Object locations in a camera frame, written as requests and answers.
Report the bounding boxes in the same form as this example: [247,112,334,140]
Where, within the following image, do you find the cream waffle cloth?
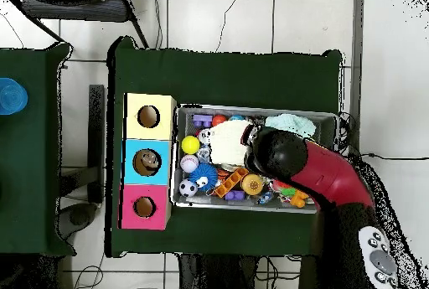
[207,119,256,166]

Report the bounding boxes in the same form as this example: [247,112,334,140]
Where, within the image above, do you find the shallow mesh metal bin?
[170,103,340,215]

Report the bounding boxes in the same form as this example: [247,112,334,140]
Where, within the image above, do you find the wooden box with three holes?
[118,92,178,231]

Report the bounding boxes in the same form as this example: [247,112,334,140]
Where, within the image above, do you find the mint green waffle cloth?
[264,113,318,139]

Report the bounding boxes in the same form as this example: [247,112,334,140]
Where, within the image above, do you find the crushed can with silver top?
[196,128,212,146]

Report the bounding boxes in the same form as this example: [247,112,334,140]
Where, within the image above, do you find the yellow round toy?
[240,173,265,196]

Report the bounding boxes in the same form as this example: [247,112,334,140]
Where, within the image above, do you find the long orange block with holes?
[214,167,250,199]

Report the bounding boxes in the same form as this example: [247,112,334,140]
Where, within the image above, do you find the large yellow ball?
[180,135,201,155]

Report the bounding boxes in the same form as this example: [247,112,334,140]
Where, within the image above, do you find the blue spiky ball toy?
[188,162,219,192]

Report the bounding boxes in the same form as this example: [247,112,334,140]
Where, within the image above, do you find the white baseball with red stitching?
[179,153,199,173]

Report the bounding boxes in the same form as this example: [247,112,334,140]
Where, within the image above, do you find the black and white soccer ball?
[178,178,199,199]

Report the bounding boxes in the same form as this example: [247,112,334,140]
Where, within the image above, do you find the black flat panel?
[87,84,106,204]

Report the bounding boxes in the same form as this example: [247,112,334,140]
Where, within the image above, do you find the black chair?
[6,0,150,49]

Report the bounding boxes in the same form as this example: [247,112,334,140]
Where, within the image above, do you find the dark green side table cloth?
[0,42,77,257]

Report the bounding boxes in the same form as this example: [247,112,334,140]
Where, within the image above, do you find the blue plastic cup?
[0,77,28,116]

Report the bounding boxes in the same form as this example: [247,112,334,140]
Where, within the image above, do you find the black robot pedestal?
[178,254,261,289]

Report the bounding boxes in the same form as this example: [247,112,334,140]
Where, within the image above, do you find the black floor cable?
[359,152,429,162]

